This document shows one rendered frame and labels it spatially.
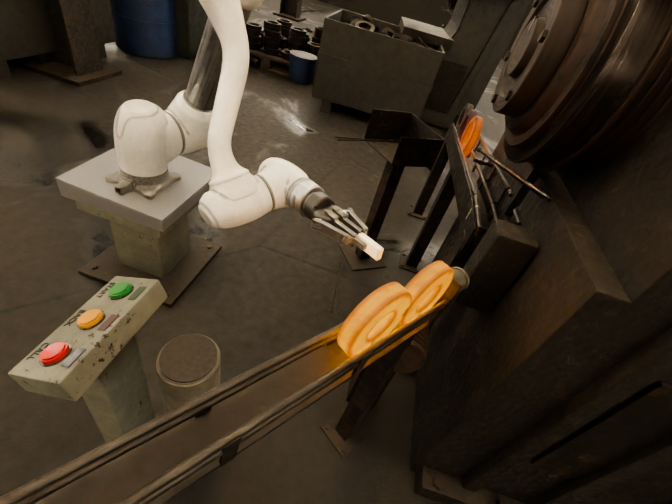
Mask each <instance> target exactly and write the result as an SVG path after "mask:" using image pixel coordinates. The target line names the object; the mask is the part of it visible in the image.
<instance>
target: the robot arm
mask: <svg viewBox="0 0 672 504"><path fill-rule="evenodd" d="M263 1H264V0H199V2H200V4H201V5H202V7H203V9H204V10H205V12H206V14H207V16H208V19H207V22H206V26H205V29H204V32H203V36H202V39H201V42H200V45H199V49H198V52H197V55H196V59H195V62H194V65H193V69H192V72H191V75H190V79H189V82H188V85H187V89H186V90H183V91H181V92H179V93H178V94H177V95H176V97H175V98H174V100H173V101H172V103H171V104H170V105H169V106H168V108H167V110H165V111H163V110H162V109H161V108H160V107H159V106H157V105H156V104H154V103H151V102H149V101H146V100H140V99H134V100H129V101H126V102H125V103H123V104H122V105H121V106H120V107H119V109H118V110H117V113H116V116H115V120H114V128H113V132H114V144H115V151H116V156H117V159H118V164H119V170H117V171H116V172H114V173H111V174H108V175H106V176H105V179H106V181H107V182H109V183H114V184H117V185H116V186H115V187H114V189H115V191H116V193H119V194H123V193H125V192H128V191H133V192H136V193H138V194H140V195H142V196H144V197H145V198H147V199H153V198H155V196H156V195H157V194H158V193H159V192H161V191H162V190H164V189H165V188H167V187H168V186H169V185H171V184H172V183H174V182H176V181H179V180H181V174H179V173H177V172H173V171H170V170H168V162H171V161H172V160H173V159H174V158H175V157H177V156H178V155H181V154H187V153H191V152H195V151H198V150H201V149H204V148H206V147H208V155H209V161H210V165H211V169H212V177H211V180H210V182H209V186H210V189H209V191H208V192H206V193H204V194H203V196H202V197H201V199H200V201H199V206H198V209H199V212H200V214H201V216H202V217H203V219H204V220H205V222H206V223H207V224H208V225H209V226H211V227H213V228H222V229H227V228H233V227H237V226H241V225H244V224H247V223H249V222H252V221H254V220H256V219H258V218H260V217H262V216H263V215H265V214H266V213H268V212H270V211H272V210H275V209H279V208H286V207H291V208H292V209H293V210H295V211H296V212H297V213H298V214H300V215H301V216H302V217H306V218H307V217H308V218H309V219H310V220H311V221H312V227H311V228H312V229H313V230H317V231H320V232H322V233H324V234H325V235H327V236H329V237H331V238H333V239H334V240H336V241H338V242H340V243H341V244H343V245H347V244H348V243H350V247H354V245H356V246H357V247H358V248H359V249H361V250H363V251H365V252H366V253H367V254H369V255H370V256H371V257H372V258H374V259H375V260H376V261H377V260H379V259H381V256H382V253H383V250H384V248H382V247H381V246H380V245H378V244H377V243H376V242H375V241H374V240H373V239H372V238H370V237H369V236H368V235H367V232H368V227H367V226H366V225H365V224H364V223H363V222H362V221H361V220H360V219H359V218H358V217H357V216H356V214H355V213H354V212H353V209H352V208H348V210H342V209H341V208H340V207H338V206H335V204H334V202H333V200H332V199H331V198H330V197H329V196H328V195H326V194H325V192H324V190H323V189H322V188H321V187H320V186H318V185H317V184H316V183H314V182H313V181H312V180H311V179H309V178H308V176H307V175H306V174H305V173H304V172H303V171H302V170H301V169H300V168H298V167H297V166H295V165H294V164H292V163H290V162H288V161H286V160H284V159H281V158H268V159H266V160H265V161H263V162H262V164H261V165H260V167H259V171H258V174H256V175H254V176H253V175H251V174H250V172H249V170H248V169H245V168H243V167H241V166H240V165H239V164H238V163H237V162H236V160H235V158H234V156H233V153H232V149H231V139H232V133H233V129H234V125H235V121H236V118H237V114H238V110H239V106H240V102H241V99H242V95H243V91H244V87H245V83H246V79H247V74H248V68H249V43H248V36H247V31H246V24H247V21H248V19H249V16H250V14H251V11H252V10H255V9H256V8H258V7H259V6H260V5H261V3H262V2H263ZM342 237H343V239H342Z"/></svg>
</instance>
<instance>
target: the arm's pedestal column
mask: <svg viewBox="0 0 672 504"><path fill-rule="evenodd" d="M109 221H110V220H109ZM110 225H111V229H112V233H113V237H114V241H115V242H114V243H113V244H112V245H110V246H109V247H108V248H107V249H105V250H104V251H103V252H101V253H100V254H99V255H98V256H96V257H95V258H94V259H92V260H91V261H90V262H89V263H87V264H86V265H85V266H83V267H82V268H81V269H80V270H78V272H79V274H81V275H83V276H86V277H89V278H91V279H94V280H97V281H100V282H102V283H105V284H107V283H109V282H110V281H111V280H112V279H113V278H114V277H115V276H123V277H134V278H145V279H156V280H159V281H160V283H161V285H162V287H163V289H164V290H165V292H166V294H167V296H168V297H167V299H166V300H165V301H164V302H163V303H162V305H165V306H167V307H170V308H171V307H172V306H173V305H174V304H175V303H176V302H177V300H178V299H179V298H180V297H181V296H182V294H183V293H184V292H185V291H186V290H187V289H188V287H189V286H190V285H191V284H192V283H193V282H194V280H195V279H196V278H197V277H198V276H199V275H200V273H201V272H202V271H203V270H204V269H205V267H206V266H207V265H208V264H209V263H210V262H211V260H212V259H213V258H214V257H215V256H216V255H217V253H218V252H219V251H220V250H221V249H222V245H219V244H216V243H213V242H210V241H208V240H205V239H202V238H199V237H196V236H194V235H191V234H189V224H188V214H187V215H186V216H185V217H184V218H183V219H182V220H181V221H180V222H178V223H177V224H176V225H175V226H174V227H173V228H172V229H171V230H170V231H168V232H167V233H166V234H165V235H164V236H163V237H162V238H157V237H154V236H152V235H149V234H146V233H143V232H140V231H138V230H135V229H132V228H129V227H126V226H124V225H121V224H118V223H115V222H113V221H110Z"/></svg>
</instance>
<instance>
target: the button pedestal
mask: <svg viewBox="0 0 672 504"><path fill-rule="evenodd" d="M120 282H129V283H130V284H131V286H132V289H131V291H130V292H129V293H128V294H126V295H124V296H122V297H120V298H111V297H110V295H109V294H108V292H109V290H110V288H111V287H112V286H114V285H115V284H117V283H120ZM140 286H142V287H147V288H146V289H145V290H144V291H143V292H142V293H141V294H140V295H139V296H138V297H137V298H136V299H135V300H128V298H129V297H130V296H131V295H132V294H133V293H134V292H135V291H136V290H137V289H138V288H139V287H140ZM167 297H168V296H167V294H166V292H165V290H164V289H163V287H162V285H161V283H160V281H159V280H156V279H145V278H134V277H123V276H115V277H114V278H113V279H112V280H111V281H110V282H109V283H107V284H106V285H105V286H104V287H103V288H102V289H101V290H100V291H99V292H97V293H96V294H95V295H94V296H93V297H92V298H91V299H90V300H88V301H87V302H86V303H85V304H84V305H83V306H82V307H81V308H80V309H78V310H77V311H76V312H75V313H74V314H73V315H72V316H71V317H70V318H68V319H67V320H66V321H65V322H64V323H63V324H62V325H61V326H60V327H58V328H57V329H56V330H55V331H54V332H53V333H52V334H51V335H50V336H48V337H47V338H46V339H45V340H44V341H43V342H42V343H41V344H40V345H38V346H37V347H36V348H35V349H34V350H33V351H32V352H31V353H30V354H28V355H27V356H26V357H25V358H24V359H23V360H22V361H21V362H20V363H18V364H17V365H16V366H15V367H14V368H13V369H12V370H11V371H10V372H9V373H8V375H9V376H10V377H11V378H12V379H13V380H15V381H16V382H17V383H18V384H19V385H20V386H21V387H22V388H23V389H25V390H26V391H30V392H34V393H39V394H44V395H48V396H53V397H58V398H62V399H67V400H72V401H77V400H78V399H79V398H80V397H81V396H82V397H83V399H84V401H85V403H86V404H87V406H88V408H89V410H90V412H91V414H92V416H93V418H94V420H95V422H96V424H97V426H98V428H99V430H100V432H101V434H102V436H103V438H104V440H105V442H106V443H107V442H109V441H111V440H113V439H115V438H117V437H119V436H121V435H123V434H125V433H127V432H129V431H131V430H133V429H135V428H137V427H139V426H141V425H143V424H144V423H146V422H148V421H150V420H152V419H154V418H156V417H158V416H160V415H157V414H155V413H154V410H153V406H152V402H151V398H150V394H149V390H148V386H147V382H146V378H145V374H144V370H143V366H142V361H141V357H140V353H139V349H138V345H137V341H136V337H135V334H136V333H137V332H138V331H139V329H140V328H141V327H142V326H143V325H144V324H145V323H146V321H147V320H148V319H149V318H150V317H151V316H152V315H153V313H154V312H155V311H156V310H157V309H158V308H159V307H160V305H161V304H162V303H163V302H164V301H165V300H166V299H167ZM92 309H99V310H101V311H102V313H103V318H102V319H101V320H100V321H99V322H98V323H97V324H95V325H94V326H91V327H89V328H80V327H79V326H78V324H77V321H78V319H79V317H80V316H81V315H82V314H83V313H85V312H87V311H89V310H92ZM112 314H115V315H119V317H118V318H117V319H116V320H115V321H114V322H113V323H112V324H111V325H110V326H109V327H108V328H107V329H106V330H105V331H102V330H97V329H98V328H99V327H100V326H101V325H102V324H103V323H104V322H105V321H106V320H107V319H108V318H109V317H110V316H111V315H112ZM56 342H66V343H67V344H68V345H69V351H68V353H67V354H66V355H65V356H64V357H63V358H61V359H60V360H58V361H57V362H54V363H52V364H43V363H42V362H41V361H40V360H39V356H40V354H41V353H42V351H43V350H44V349H45V348H46V347H48V346H49V345H51V344H53V343H56ZM78 348H85V349H87V350H86V351H85V352H84V353H83V354H82V355H81V356H80V357H79V358H78V359H77V360H76V361H75V362H74V363H73V364H72V365H71V366H70V367H69V368H67V367H61V365H62V364H63V363H64V362H65V361H66V360H67V359H68V358H69V357H70V356H71V355H72V354H73V353H74V352H75V351H76V350H77V349H78Z"/></svg>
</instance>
